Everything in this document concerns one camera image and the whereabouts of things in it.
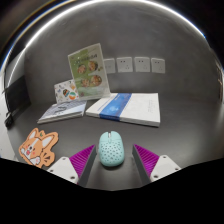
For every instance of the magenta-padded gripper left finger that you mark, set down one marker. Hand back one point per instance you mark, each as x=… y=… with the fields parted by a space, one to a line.
x=81 y=162

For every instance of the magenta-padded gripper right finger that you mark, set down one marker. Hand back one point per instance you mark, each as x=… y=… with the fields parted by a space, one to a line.
x=148 y=160

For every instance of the mint green perforated computer mouse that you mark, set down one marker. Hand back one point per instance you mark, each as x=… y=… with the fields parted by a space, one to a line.
x=111 y=150

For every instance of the orange corgi-shaped mouse pad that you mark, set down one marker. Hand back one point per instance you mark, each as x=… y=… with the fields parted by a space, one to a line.
x=37 y=146

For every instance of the white book with blue band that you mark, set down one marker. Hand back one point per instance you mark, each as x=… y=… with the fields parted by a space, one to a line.
x=136 y=108

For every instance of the grey patterned flat book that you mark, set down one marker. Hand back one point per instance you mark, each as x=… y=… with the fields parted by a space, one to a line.
x=62 y=110

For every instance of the small white cartoon-print card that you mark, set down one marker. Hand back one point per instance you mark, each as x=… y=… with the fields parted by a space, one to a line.
x=66 y=91

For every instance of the green standing food booklet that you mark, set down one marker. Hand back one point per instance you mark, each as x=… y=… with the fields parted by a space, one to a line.
x=88 y=71

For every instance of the black monitor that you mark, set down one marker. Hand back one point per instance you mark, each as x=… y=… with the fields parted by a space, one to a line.
x=16 y=96

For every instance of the white wall socket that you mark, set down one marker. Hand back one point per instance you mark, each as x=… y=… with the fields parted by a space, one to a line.
x=110 y=65
x=158 y=65
x=142 y=64
x=124 y=64

